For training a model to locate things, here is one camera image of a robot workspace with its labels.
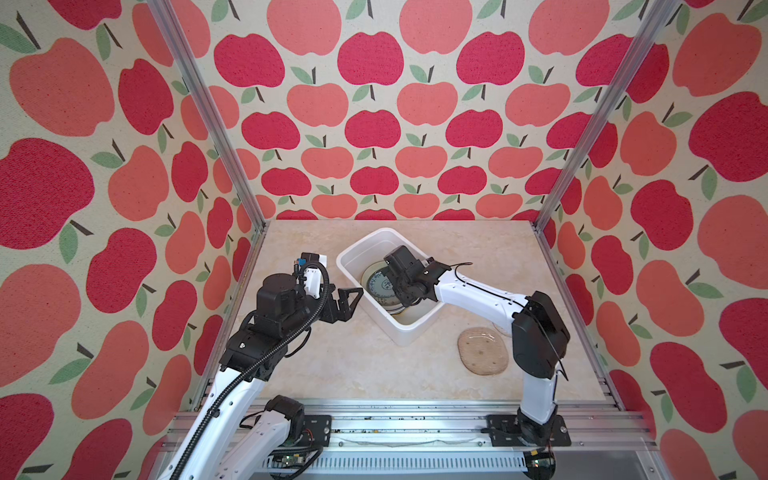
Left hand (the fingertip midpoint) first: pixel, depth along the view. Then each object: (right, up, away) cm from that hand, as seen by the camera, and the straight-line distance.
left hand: (353, 291), depth 67 cm
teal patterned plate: (+6, -2, +29) cm, 29 cm away
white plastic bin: (+11, -11, +8) cm, 17 cm away
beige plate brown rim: (+8, -7, +26) cm, 28 cm away
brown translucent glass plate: (+37, -21, +20) cm, 47 cm away
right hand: (+10, +1, +22) cm, 24 cm away
